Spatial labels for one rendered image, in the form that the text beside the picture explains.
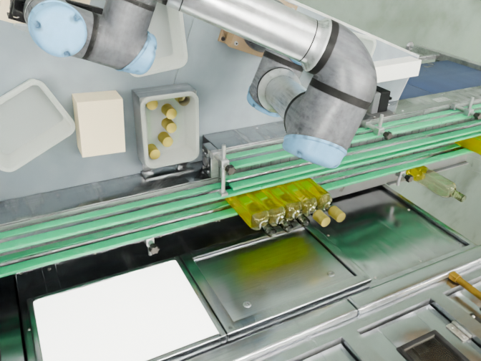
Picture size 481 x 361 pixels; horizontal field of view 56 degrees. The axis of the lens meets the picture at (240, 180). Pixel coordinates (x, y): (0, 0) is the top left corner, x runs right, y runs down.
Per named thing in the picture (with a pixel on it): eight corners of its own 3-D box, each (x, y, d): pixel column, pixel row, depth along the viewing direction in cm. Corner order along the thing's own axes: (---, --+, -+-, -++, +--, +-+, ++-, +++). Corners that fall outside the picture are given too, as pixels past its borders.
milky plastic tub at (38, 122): (-44, 113, 115) (-45, 126, 108) (33, 66, 118) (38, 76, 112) (4, 162, 126) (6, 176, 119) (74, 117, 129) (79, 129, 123)
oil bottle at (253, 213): (223, 199, 150) (255, 234, 134) (223, 184, 147) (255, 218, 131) (238, 195, 152) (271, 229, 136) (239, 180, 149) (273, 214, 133)
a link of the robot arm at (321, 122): (298, 63, 129) (383, 108, 79) (277, 112, 133) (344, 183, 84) (260, 47, 126) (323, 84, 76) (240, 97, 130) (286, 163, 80)
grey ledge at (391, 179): (275, 198, 174) (292, 213, 166) (278, 177, 170) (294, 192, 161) (448, 153, 214) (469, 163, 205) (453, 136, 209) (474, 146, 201)
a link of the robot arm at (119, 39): (170, 18, 73) (104, -8, 67) (148, 84, 77) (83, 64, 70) (155, 10, 79) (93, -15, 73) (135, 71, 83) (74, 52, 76)
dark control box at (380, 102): (356, 107, 177) (371, 114, 170) (359, 87, 173) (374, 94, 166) (372, 104, 180) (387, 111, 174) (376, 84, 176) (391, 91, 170)
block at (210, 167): (200, 170, 148) (208, 179, 143) (200, 143, 143) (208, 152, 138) (210, 167, 150) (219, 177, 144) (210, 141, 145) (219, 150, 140)
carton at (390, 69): (361, 63, 168) (373, 67, 163) (409, 56, 178) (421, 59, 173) (359, 79, 171) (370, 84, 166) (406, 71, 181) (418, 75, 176)
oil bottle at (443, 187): (404, 175, 190) (456, 207, 170) (407, 163, 187) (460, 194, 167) (414, 172, 192) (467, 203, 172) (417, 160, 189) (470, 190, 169)
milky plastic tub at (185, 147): (137, 158, 142) (146, 170, 136) (131, 89, 131) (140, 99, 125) (189, 148, 150) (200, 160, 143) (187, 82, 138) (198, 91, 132)
